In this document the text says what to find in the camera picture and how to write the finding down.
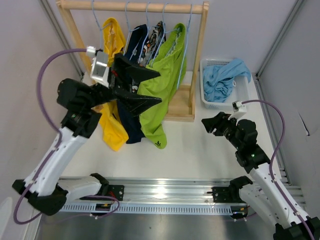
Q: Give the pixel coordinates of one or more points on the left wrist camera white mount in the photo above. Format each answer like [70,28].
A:
[99,67]

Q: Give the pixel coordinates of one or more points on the light blue shorts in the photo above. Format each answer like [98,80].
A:
[219,80]

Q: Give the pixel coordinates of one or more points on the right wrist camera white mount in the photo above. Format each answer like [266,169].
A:
[239,110]

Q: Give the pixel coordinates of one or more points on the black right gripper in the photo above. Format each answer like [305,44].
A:
[218,122]

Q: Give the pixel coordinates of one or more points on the blue hanger of yellow shorts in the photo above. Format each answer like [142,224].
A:
[101,38]

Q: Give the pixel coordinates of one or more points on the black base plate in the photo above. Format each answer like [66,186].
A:
[225,194]
[115,191]

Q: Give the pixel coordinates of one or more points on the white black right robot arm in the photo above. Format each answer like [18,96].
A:
[261,189]

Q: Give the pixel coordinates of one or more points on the blue hanger of camouflage shorts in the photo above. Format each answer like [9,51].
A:
[152,40]

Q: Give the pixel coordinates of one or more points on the white plastic basket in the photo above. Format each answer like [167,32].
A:
[240,91]

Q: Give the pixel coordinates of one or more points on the wooden clothes rack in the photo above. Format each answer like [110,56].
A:
[182,107]

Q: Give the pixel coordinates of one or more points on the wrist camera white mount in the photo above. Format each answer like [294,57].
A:
[99,67]
[239,110]

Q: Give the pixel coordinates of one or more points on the blue hanger of navy shorts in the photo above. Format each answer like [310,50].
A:
[130,31]

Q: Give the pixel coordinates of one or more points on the yellow shorts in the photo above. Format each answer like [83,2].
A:
[113,132]

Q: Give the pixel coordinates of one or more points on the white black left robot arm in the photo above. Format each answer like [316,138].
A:
[79,123]

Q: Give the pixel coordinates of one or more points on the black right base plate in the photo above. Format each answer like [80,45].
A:
[225,194]

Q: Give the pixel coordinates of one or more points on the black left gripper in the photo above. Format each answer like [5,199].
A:
[136,103]

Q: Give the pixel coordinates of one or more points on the camouflage patterned shorts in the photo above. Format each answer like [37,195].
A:
[142,47]

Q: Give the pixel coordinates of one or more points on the slotted grey cable duct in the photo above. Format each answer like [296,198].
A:
[169,209]

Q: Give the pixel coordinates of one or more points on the lime green shorts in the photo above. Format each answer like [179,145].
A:
[171,63]

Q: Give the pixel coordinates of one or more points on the aluminium mounting rail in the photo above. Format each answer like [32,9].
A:
[136,190]

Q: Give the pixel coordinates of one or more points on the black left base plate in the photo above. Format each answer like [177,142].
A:
[115,191]

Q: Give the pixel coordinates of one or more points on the navy blue shorts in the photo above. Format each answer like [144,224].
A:
[131,123]

